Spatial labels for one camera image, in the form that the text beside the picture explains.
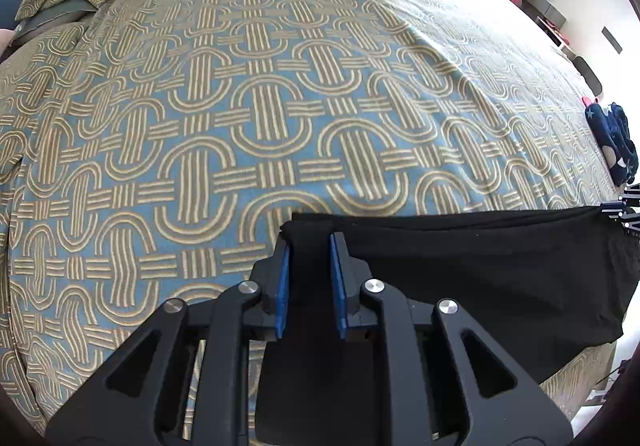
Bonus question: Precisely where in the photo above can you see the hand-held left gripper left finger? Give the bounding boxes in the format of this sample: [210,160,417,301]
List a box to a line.
[44,238,292,446]

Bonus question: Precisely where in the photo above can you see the grey chair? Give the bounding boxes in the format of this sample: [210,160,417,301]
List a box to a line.
[572,56,603,94]

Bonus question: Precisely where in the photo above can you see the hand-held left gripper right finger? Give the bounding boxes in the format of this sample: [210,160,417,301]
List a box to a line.
[327,232,573,446]

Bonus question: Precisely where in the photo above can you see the grey pillow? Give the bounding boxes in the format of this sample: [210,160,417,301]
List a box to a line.
[10,0,96,49]

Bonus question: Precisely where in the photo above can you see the grey dressing table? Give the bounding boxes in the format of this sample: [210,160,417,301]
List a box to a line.
[515,0,567,26]

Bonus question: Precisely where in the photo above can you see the dark wall switch plate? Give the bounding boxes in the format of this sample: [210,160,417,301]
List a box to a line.
[601,26,623,54]

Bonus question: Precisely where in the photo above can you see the small grey cabinet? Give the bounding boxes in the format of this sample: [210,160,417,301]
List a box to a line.
[542,20,576,56]

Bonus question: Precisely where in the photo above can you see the bed with patterned sheet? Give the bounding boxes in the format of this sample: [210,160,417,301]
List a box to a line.
[0,0,626,427]

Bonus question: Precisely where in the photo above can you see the navy dotted fleece garment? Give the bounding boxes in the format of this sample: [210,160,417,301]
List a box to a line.
[585,102,640,179]

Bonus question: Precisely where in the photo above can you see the black pants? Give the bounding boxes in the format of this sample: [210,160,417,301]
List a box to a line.
[255,207,633,446]

